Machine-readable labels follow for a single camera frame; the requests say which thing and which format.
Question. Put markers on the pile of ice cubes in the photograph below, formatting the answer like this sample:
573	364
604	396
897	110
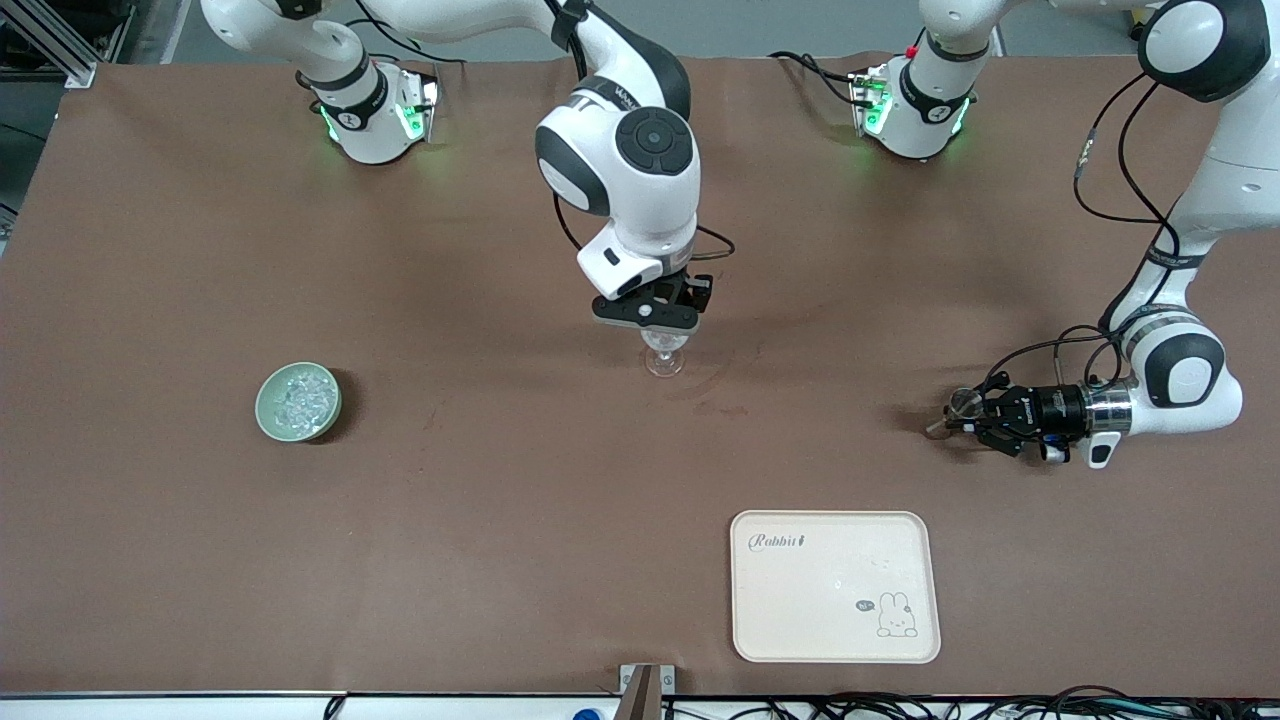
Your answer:
303	400

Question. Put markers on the aluminium frame profile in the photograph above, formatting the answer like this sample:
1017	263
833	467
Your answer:
60	50

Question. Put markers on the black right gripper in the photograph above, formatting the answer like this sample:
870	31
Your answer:
693	291

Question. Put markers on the steel jigger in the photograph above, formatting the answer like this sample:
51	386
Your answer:
962	402

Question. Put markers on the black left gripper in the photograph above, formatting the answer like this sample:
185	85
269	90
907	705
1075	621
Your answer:
1046	408

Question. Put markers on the clear wine glass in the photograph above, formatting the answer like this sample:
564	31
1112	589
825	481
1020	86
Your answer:
665	355

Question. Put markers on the brown table cover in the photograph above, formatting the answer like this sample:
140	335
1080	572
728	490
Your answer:
500	520

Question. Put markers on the metal edge bracket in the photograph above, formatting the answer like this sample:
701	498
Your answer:
666	680

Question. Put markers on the cream rabbit print tray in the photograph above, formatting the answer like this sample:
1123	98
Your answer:
835	590

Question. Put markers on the metal base connector plate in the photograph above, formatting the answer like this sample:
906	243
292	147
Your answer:
868	100
420	110

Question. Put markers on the green ceramic bowl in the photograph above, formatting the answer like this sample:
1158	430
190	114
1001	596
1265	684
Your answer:
266	415

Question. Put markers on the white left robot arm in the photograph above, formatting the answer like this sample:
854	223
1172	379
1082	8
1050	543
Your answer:
1190	390

